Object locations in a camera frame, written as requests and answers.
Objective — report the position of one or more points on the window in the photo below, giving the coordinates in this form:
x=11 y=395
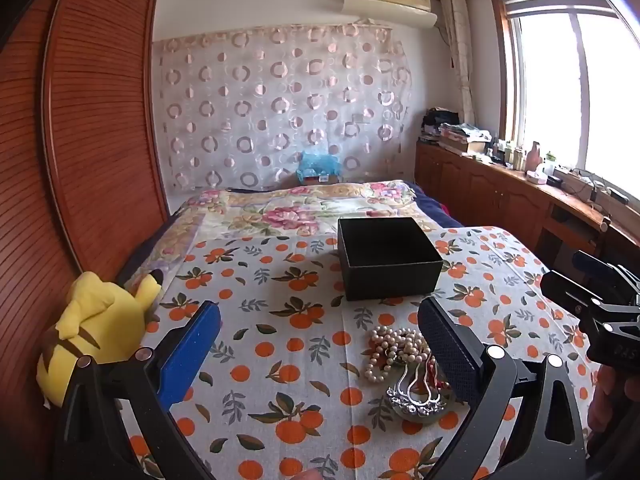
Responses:
x=575 y=90

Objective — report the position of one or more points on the wooden slatted wardrobe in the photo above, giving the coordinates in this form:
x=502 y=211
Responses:
x=75 y=160

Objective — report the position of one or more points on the blue plastic bag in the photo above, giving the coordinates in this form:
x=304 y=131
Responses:
x=320 y=164

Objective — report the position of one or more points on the black box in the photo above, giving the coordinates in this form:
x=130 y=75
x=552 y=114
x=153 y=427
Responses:
x=387 y=260

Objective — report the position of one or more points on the person's right hand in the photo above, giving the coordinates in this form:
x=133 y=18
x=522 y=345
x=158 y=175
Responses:
x=612 y=405

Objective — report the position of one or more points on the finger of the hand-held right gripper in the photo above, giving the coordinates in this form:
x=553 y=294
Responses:
x=565 y=287
x=597 y=266

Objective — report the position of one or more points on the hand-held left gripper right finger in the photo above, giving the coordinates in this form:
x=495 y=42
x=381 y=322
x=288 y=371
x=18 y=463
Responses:
x=450 y=352

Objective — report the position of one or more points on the pile of clothes and books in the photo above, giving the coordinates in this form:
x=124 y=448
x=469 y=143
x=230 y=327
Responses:
x=452 y=130

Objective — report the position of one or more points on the wooden side cabinet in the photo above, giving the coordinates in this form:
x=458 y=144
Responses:
x=480 y=185

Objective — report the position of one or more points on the group of small bottles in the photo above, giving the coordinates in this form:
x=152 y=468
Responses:
x=509 y=154

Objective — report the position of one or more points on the floral blanket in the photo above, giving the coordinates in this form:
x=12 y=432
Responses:
x=280 y=215

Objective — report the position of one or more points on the dark blue blanket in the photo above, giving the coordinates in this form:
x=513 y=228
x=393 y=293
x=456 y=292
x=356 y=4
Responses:
x=435 y=210

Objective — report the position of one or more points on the pink bottle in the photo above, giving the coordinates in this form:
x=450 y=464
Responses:
x=534 y=157

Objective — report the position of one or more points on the wall air conditioner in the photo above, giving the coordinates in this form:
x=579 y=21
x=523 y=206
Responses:
x=387 y=2

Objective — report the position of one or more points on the circle print sheer curtain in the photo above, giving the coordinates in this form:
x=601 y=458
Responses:
x=280 y=110

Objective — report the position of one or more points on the yellow plush toy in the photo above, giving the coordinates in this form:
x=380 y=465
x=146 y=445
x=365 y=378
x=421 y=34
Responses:
x=95 y=325

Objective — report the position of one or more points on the orange fruit print cloth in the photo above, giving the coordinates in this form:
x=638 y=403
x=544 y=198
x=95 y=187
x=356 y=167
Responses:
x=300 y=360

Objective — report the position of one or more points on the power strip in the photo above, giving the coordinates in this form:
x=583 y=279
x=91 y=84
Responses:
x=585 y=180

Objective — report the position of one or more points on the silver hairpin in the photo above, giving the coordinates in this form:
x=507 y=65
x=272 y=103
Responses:
x=415 y=395

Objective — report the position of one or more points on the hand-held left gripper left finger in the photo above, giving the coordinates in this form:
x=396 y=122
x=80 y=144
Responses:
x=192 y=347

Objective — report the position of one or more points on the tied window curtain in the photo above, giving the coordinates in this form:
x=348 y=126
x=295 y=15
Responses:
x=459 y=50

